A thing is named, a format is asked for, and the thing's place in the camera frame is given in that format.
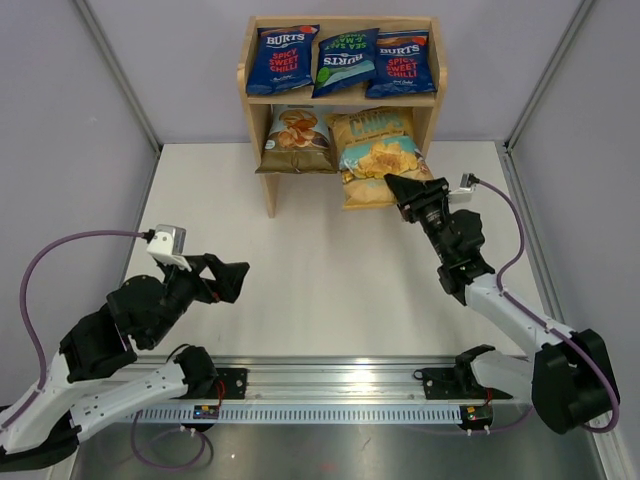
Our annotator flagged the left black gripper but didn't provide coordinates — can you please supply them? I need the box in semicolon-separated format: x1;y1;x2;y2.
144;253;249;348

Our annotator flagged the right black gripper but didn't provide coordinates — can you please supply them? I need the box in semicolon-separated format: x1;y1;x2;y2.
386;173;453;263

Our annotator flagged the yellow kettle chips bag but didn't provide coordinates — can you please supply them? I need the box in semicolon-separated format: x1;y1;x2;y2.
325;106;433;210

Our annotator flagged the blue Burts chilli bag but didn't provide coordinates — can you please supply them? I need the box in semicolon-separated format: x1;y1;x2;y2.
365;30;436;99
246;24;320;96

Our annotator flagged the light blue cassava chips bag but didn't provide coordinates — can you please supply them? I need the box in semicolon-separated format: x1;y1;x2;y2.
255;104;338;174

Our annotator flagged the blue Burts sea salt bag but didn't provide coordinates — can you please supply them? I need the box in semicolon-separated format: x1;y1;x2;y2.
312;28;379;98

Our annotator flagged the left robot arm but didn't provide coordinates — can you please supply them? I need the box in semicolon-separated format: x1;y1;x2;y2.
1;254;250;472

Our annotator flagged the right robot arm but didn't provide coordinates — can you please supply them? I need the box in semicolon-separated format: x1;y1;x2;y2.
384;174;620;434

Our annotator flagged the wooden two-tier shelf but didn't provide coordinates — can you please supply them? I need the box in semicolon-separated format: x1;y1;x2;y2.
237;15;449;219

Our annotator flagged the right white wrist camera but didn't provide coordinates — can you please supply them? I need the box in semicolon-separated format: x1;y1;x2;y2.
449;172;478;201

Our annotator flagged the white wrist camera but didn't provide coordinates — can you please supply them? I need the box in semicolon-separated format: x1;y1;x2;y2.
143;224;191;271
449;172;478;201

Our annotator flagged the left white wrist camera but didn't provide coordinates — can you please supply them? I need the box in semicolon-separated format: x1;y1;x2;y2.
143;224;191;271

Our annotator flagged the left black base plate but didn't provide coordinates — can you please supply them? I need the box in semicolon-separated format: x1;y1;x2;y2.
198;367;249;401

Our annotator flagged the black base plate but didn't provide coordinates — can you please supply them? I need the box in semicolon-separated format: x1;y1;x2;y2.
198;367;249;401
412;366;486;400

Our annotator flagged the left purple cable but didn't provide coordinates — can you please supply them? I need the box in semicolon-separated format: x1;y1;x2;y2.
0;229;151;431

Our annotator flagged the purple cable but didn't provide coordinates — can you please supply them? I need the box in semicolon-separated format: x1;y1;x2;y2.
0;229;151;431
474;179;621;432

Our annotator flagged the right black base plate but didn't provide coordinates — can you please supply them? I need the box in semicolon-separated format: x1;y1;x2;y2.
412;366;486;400

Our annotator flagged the aluminium mounting rail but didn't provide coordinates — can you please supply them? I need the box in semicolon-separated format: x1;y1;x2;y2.
74;355;612;426

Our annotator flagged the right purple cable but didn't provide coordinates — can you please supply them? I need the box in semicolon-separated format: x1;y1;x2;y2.
474;179;621;432

